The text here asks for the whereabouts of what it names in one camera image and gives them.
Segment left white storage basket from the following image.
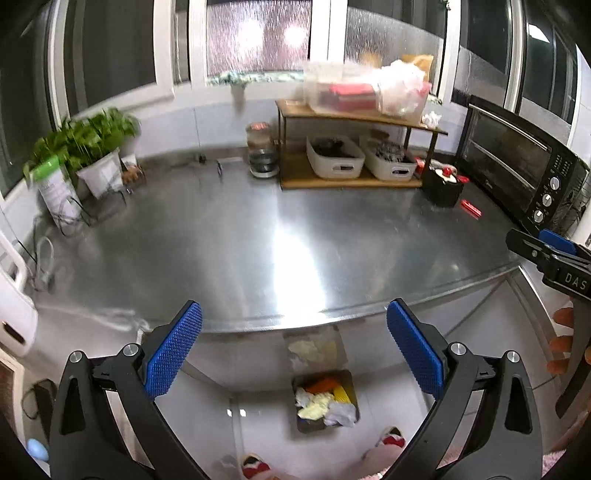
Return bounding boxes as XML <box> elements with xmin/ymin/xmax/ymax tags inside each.
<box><xmin>307</xmin><ymin>135</ymin><xmax>366</xmax><ymax>180</ymax></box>

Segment clear plastic storage box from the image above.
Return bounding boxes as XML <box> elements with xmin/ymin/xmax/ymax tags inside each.
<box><xmin>304</xmin><ymin>60</ymin><xmax>432</xmax><ymax>123</ymax></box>

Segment yellow crumpled paper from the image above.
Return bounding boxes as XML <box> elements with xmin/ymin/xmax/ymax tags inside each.
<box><xmin>295</xmin><ymin>389</ymin><xmax>335</xmax><ymax>421</ymax></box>

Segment black box with red knob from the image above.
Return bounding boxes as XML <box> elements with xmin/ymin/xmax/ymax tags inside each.
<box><xmin>422</xmin><ymin>166</ymin><xmax>468</xmax><ymax>208</ymax></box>

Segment green potted plant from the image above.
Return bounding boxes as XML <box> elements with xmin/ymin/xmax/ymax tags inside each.
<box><xmin>23</xmin><ymin>108</ymin><xmax>140</xmax><ymax>180</ymax></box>

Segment yellow foam fruit net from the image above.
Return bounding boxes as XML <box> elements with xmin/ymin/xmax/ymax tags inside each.
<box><xmin>332</xmin><ymin>385</ymin><xmax>352</xmax><ymax>404</ymax></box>

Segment white plant pot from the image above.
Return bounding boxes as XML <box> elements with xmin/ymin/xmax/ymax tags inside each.
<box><xmin>77</xmin><ymin>149</ymin><xmax>123</xmax><ymax>199</ymax></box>

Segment red flat bar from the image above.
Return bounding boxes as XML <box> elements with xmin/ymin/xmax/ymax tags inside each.
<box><xmin>461</xmin><ymin>199</ymin><xmax>482</xmax><ymax>219</ymax></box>

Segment right red white slipper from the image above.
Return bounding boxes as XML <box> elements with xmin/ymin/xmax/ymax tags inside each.
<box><xmin>377</xmin><ymin>426</ymin><xmax>406</xmax><ymax>449</ymax></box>

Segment grey trash bin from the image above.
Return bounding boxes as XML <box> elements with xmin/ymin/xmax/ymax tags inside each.
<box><xmin>291</xmin><ymin>370</ymin><xmax>361</xmax><ymax>434</ymax></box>

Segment red white slipper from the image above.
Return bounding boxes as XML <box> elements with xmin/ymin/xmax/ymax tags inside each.
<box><xmin>377</xmin><ymin>426</ymin><xmax>406</xmax><ymax>449</ymax></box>
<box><xmin>240</xmin><ymin>454</ymin><xmax>271</xmax><ymax>480</ymax></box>

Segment white plastic bag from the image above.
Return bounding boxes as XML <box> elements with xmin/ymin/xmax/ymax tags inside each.
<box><xmin>324</xmin><ymin>402</ymin><xmax>358</xmax><ymax>428</ymax></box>

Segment glass jar on scale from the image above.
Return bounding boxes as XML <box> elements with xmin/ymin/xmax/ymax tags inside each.
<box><xmin>245</xmin><ymin>122</ymin><xmax>280</xmax><ymax>179</ymax></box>

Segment wooden two-tier shelf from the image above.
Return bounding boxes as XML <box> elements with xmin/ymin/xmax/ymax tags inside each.
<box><xmin>276</xmin><ymin>99</ymin><xmax>448</xmax><ymax>190</ymax></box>

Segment white storage basket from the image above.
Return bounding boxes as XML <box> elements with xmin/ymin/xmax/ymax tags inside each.
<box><xmin>360</xmin><ymin>136</ymin><xmax>417</xmax><ymax>182</ymax></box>
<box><xmin>307</xmin><ymin>135</ymin><xmax>366</xmax><ymax>180</ymax></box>

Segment white appliance at left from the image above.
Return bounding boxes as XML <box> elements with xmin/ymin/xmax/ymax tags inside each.
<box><xmin>0</xmin><ymin>233</ymin><xmax>38</xmax><ymax>358</ymax></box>

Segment right white storage basket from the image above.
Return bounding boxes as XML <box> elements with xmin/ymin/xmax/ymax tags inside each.
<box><xmin>360</xmin><ymin>136</ymin><xmax>417</xmax><ymax>182</ymax></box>

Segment left red white slipper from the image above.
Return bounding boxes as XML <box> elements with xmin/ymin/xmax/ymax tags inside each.
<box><xmin>240</xmin><ymin>454</ymin><xmax>271</xmax><ymax>480</ymax></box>

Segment right hand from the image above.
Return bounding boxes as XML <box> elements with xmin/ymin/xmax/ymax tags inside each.
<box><xmin>547</xmin><ymin>306</ymin><xmax>574</xmax><ymax>375</ymax></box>

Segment black cables bundle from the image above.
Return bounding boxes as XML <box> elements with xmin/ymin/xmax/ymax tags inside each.
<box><xmin>27</xmin><ymin>193</ymin><xmax>129</xmax><ymax>259</ymax></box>

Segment pink fuzzy trousers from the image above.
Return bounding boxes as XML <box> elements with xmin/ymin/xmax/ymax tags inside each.
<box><xmin>252</xmin><ymin>444</ymin><xmax>565</xmax><ymax>479</ymax></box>

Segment orange foam fruit net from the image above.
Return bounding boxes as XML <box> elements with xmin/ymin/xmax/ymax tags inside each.
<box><xmin>304</xmin><ymin>377</ymin><xmax>341</xmax><ymax>395</ymax></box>

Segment green lid white canister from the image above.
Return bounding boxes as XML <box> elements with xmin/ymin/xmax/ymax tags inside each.
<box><xmin>29</xmin><ymin>156</ymin><xmax>82</xmax><ymax>225</ymax></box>

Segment black toaster oven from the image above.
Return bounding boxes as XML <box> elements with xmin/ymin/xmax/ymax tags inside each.
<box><xmin>456</xmin><ymin>95</ymin><xmax>590</xmax><ymax>237</ymax></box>

